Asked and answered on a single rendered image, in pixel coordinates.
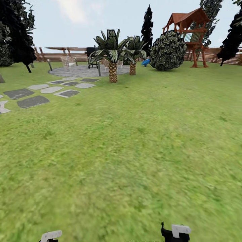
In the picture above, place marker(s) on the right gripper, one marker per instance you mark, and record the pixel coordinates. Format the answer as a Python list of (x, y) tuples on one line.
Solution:
[(169, 236)]

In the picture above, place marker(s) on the garden chair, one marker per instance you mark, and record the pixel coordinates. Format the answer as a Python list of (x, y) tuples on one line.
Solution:
[(120, 62), (66, 62), (105, 62)]

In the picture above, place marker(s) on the charcoal grill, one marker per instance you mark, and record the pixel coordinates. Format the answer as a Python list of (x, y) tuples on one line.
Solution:
[(89, 50)]

